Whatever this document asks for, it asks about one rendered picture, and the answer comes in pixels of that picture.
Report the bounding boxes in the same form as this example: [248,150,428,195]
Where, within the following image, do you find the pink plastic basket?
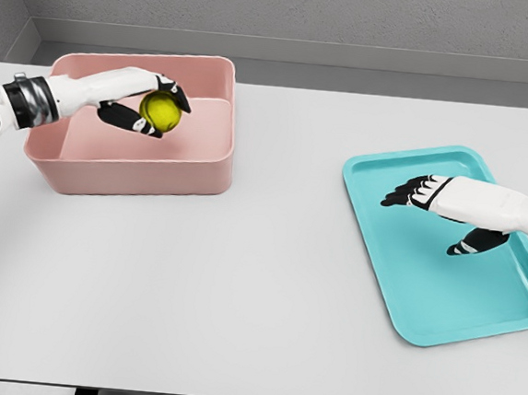
[18,40,244,210]

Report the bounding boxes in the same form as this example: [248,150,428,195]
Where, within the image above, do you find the blue plastic tray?
[326,135,528,357]

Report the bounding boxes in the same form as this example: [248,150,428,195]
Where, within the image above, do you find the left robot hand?
[77,64,196,143]

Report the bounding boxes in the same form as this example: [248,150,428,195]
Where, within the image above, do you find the yellow-green tennis ball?
[136,88,184,134]

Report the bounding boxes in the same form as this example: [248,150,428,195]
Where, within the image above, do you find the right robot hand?
[376,169,521,262]

